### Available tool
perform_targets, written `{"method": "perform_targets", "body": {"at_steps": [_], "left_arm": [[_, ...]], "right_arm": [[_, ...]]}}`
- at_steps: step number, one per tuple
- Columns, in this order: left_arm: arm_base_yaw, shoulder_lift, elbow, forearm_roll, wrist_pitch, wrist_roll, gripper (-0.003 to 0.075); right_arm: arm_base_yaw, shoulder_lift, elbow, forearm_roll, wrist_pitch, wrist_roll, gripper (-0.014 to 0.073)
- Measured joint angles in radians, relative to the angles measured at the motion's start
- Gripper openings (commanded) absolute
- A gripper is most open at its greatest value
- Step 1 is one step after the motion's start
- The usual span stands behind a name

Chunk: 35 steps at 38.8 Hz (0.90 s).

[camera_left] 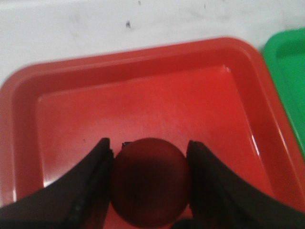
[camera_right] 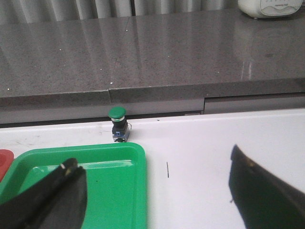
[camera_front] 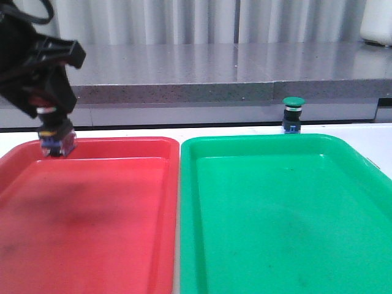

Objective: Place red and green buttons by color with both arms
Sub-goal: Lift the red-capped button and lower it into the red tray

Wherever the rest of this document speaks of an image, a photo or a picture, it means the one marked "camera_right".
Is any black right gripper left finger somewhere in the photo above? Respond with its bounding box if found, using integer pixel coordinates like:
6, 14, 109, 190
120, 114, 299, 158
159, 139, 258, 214
0, 158, 87, 229

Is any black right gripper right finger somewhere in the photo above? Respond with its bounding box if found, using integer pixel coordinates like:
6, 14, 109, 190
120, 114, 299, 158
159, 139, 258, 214
228, 145, 305, 229

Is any green mushroom push button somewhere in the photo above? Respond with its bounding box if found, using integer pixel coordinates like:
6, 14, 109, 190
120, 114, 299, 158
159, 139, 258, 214
108, 106, 132, 142

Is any green plastic tray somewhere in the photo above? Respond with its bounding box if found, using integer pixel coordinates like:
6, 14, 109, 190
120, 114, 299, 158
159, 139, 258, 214
0, 143, 147, 229

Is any red plastic tray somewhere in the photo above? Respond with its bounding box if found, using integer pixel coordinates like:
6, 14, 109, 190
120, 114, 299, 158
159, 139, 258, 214
0, 149, 14, 181

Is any grey stone counter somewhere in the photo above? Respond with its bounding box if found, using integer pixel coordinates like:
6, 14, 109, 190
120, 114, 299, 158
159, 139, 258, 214
0, 9, 305, 125

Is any white appliance on counter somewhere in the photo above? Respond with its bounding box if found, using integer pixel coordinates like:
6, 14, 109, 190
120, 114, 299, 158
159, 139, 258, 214
237, 0, 303, 19

